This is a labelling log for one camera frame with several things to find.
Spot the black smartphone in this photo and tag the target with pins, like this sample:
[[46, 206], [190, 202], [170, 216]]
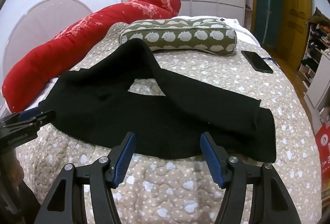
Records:
[[256, 61]]

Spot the red cardboard box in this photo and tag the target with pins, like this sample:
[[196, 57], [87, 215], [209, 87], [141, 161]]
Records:
[[324, 146]]

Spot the white round headboard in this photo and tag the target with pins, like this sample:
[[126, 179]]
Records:
[[38, 17]]

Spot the cluttered shoe rack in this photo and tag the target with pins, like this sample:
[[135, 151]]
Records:
[[315, 46]]

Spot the green pillow with white pattern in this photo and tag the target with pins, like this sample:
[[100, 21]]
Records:
[[180, 35]]

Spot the teal door panel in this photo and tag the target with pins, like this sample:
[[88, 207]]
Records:
[[268, 4]]

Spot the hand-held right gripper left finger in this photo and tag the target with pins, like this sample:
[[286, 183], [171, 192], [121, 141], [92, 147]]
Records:
[[126, 154]]

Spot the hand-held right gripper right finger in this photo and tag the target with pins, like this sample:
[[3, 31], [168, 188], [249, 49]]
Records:
[[210, 154]]

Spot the black pants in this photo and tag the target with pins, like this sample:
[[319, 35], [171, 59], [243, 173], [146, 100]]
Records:
[[144, 113]]

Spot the yellow wooden door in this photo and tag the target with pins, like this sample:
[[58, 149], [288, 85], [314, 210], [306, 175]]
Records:
[[296, 15]]

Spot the red floral quilt roll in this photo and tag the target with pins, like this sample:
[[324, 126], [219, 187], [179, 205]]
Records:
[[77, 33]]

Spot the beige spotted quilted bedspread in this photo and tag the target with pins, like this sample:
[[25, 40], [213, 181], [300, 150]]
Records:
[[219, 89]]

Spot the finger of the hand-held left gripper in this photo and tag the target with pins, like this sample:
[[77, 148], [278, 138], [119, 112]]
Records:
[[42, 117], [30, 113]]

